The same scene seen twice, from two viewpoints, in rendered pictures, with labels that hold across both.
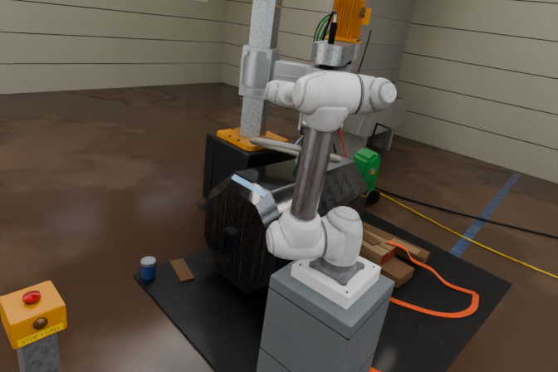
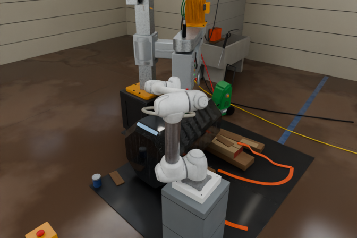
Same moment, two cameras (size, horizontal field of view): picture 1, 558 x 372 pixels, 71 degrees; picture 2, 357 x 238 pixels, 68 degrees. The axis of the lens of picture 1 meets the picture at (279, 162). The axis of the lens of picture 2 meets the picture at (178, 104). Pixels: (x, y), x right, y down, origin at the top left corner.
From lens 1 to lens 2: 57 cm
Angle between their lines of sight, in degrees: 7
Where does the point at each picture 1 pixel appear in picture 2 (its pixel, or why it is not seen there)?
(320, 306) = (188, 204)
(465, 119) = (290, 43)
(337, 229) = (192, 163)
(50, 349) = not seen: outside the picture
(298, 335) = (180, 218)
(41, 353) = not seen: outside the picture
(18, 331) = not seen: outside the picture
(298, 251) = (172, 178)
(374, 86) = (195, 100)
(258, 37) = (142, 28)
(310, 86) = (161, 105)
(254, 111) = (146, 74)
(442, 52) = (271, 0)
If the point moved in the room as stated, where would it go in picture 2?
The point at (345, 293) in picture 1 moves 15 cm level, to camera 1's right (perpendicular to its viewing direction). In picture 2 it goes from (201, 195) to (221, 196)
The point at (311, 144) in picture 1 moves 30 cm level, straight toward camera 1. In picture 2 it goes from (168, 129) to (162, 160)
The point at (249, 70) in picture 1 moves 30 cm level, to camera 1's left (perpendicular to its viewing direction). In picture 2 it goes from (139, 50) to (116, 50)
